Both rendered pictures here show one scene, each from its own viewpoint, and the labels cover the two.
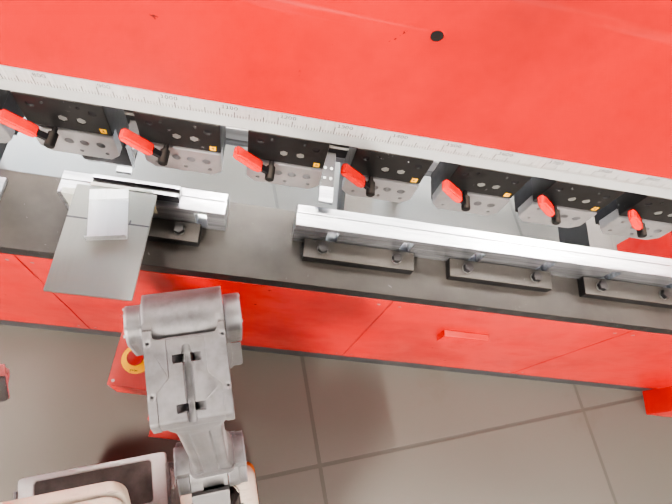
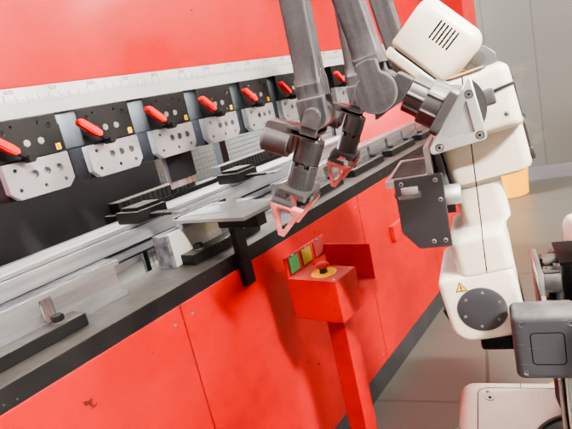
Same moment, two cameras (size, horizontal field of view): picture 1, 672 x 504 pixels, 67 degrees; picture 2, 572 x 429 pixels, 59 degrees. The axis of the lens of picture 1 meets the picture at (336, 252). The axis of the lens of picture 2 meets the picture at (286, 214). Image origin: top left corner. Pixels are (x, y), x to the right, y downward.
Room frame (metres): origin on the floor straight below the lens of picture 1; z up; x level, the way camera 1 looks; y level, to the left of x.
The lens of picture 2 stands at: (-0.93, 1.12, 1.27)
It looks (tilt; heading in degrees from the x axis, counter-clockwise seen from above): 13 degrees down; 327
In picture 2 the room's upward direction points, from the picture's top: 13 degrees counter-clockwise
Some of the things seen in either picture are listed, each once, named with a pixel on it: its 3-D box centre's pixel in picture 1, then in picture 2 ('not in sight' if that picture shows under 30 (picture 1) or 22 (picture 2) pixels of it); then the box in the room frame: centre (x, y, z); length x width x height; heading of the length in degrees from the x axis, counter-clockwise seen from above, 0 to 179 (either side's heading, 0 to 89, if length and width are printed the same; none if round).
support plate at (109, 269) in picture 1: (103, 240); (228, 210); (0.31, 0.48, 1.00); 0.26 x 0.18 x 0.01; 19
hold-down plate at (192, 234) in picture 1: (139, 227); (223, 241); (0.41, 0.48, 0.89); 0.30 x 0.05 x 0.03; 109
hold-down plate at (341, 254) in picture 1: (358, 256); (318, 190); (0.59, -0.06, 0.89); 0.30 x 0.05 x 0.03; 109
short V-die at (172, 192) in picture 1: (137, 188); (201, 212); (0.46, 0.50, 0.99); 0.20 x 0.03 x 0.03; 109
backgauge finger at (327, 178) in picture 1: (329, 157); (251, 172); (0.76, 0.12, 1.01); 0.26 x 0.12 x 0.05; 19
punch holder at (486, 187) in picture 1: (476, 176); not in sight; (0.70, -0.20, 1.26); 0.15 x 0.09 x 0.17; 109
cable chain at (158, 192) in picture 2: not in sight; (155, 194); (0.90, 0.46, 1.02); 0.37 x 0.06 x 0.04; 109
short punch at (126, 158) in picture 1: (106, 152); (180, 169); (0.45, 0.53, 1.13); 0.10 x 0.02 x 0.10; 109
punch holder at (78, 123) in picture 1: (76, 112); (162, 126); (0.44, 0.55, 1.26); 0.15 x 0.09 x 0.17; 109
